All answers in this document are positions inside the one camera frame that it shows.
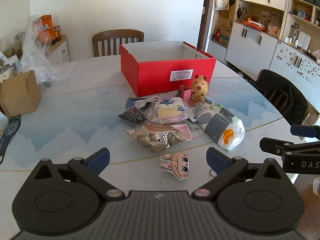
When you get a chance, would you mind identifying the small pink box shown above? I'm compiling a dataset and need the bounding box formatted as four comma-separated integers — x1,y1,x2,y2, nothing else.
180,84,193,103

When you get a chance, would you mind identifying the white usb cable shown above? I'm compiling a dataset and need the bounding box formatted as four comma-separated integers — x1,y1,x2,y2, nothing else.
132,95,161,111

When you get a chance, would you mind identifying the white blue marble desktop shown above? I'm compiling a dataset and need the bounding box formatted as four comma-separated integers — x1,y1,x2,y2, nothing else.
0,54,310,200

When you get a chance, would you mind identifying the red cardboard box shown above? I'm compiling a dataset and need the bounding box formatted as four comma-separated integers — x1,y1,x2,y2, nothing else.
120,41,217,97

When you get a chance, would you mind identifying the green printed cardboard box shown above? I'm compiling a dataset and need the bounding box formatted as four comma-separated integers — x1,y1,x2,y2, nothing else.
219,26,232,47

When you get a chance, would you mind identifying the brown cardboard box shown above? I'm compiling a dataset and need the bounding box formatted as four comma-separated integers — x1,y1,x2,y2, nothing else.
0,70,42,118

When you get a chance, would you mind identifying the bunny plush keychain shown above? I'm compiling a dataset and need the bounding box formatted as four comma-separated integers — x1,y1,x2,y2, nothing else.
160,152,190,181

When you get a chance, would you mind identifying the egg packet with grey sleeve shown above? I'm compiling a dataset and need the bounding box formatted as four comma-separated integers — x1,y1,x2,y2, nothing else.
197,105,246,152

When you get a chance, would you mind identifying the white lower cabinet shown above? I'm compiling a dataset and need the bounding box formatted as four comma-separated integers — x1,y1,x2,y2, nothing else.
225,21,279,74

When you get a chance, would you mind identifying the orange snack bag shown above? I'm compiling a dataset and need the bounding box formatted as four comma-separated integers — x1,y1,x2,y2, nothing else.
39,14,54,41

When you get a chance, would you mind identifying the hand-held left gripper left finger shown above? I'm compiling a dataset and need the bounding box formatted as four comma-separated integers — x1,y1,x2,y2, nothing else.
32,148,125,201

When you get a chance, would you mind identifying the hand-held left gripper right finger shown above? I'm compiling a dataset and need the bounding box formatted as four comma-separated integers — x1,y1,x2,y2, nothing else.
192,147,290,202

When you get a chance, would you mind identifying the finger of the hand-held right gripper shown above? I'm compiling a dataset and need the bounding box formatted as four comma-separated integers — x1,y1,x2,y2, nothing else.
290,124,320,139
259,137,320,156

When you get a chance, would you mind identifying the blueberry cake packet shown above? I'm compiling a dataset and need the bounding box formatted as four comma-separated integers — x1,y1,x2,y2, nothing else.
147,97,188,125

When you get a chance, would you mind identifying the clear plastic bag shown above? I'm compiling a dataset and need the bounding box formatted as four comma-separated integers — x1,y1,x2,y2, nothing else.
19,15,73,88

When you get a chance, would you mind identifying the gold foil snack packet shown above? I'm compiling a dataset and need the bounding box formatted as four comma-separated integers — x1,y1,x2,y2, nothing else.
125,124,184,152

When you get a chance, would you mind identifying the small white cabinet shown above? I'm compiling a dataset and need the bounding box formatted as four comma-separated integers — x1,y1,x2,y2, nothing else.
47,35,70,63

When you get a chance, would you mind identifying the white tote bag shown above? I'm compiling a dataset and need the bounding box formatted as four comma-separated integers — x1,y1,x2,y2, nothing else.
214,0,230,11

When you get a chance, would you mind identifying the pink card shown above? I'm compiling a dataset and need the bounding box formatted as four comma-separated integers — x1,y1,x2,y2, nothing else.
170,123,193,142

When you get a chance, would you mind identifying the wooden chair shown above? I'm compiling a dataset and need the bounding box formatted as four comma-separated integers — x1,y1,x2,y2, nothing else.
264,89,289,112
92,29,145,57

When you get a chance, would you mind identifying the white cabinet with stickers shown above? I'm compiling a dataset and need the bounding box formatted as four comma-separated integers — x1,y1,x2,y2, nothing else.
269,41,320,107

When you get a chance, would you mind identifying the yellow spotted plush toy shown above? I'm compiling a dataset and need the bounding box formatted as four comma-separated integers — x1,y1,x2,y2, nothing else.
190,74,209,102

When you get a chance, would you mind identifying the chair with black jacket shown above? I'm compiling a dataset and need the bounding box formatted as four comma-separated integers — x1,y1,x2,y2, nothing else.
255,69,309,126

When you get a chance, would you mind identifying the white chicken breast packet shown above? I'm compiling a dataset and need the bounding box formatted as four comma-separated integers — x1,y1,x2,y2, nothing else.
189,97,215,123

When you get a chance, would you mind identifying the cardboard box on floor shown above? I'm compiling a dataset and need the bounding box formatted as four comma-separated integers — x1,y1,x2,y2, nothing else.
302,105,320,127

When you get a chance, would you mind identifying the dark door frame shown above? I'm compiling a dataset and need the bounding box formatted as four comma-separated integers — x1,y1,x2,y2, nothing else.
197,0,213,53

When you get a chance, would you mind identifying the blue flat packet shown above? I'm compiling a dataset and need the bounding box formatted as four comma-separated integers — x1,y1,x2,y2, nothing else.
126,97,141,109

